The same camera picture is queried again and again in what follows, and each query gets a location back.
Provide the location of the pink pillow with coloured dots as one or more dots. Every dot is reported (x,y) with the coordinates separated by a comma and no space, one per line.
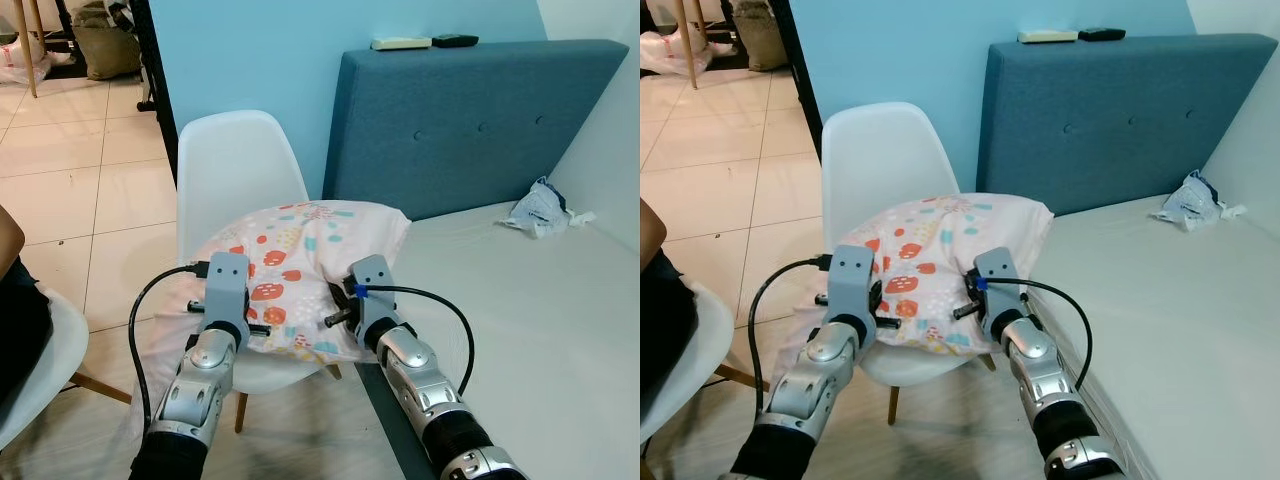
(940,235)
(310,250)

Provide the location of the white plastic shell chair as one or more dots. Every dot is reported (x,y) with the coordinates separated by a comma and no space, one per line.
(880,155)
(60,350)
(715,340)
(235,165)

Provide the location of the white bed mattress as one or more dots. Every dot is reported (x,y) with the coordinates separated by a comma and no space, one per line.
(540,330)
(1180,330)

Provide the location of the crumpled blue white bag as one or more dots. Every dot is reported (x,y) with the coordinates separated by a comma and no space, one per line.
(540,210)
(1195,200)

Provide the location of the blue tufted headboard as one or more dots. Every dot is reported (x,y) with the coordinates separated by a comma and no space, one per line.
(1120,120)
(470,130)

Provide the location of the beige remote control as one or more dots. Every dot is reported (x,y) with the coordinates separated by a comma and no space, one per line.
(400,44)
(1047,37)

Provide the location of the brown fabric sack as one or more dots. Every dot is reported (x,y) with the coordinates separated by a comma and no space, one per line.
(762,35)
(105,45)

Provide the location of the black remote control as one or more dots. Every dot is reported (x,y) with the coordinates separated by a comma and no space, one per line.
(1100,34)
(455,40)

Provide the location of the wooden table leg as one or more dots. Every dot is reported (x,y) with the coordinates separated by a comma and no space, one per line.
(686,45)
(30,50)

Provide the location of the white red plastic bag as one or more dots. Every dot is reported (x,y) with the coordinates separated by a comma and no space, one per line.
(662,52)
(20,62)

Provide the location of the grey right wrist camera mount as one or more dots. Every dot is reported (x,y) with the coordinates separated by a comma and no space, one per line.
(372,285)
(1000,278)

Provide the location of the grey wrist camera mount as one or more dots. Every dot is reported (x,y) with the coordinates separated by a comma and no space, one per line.
(848,278)
(1000,278)
(372,285)
(228,285)

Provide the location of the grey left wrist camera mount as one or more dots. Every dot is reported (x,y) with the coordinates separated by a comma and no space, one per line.
(848,278)
(228,285)

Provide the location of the black door frame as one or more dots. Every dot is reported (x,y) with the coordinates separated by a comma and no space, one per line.
(795,80)
(152,80)

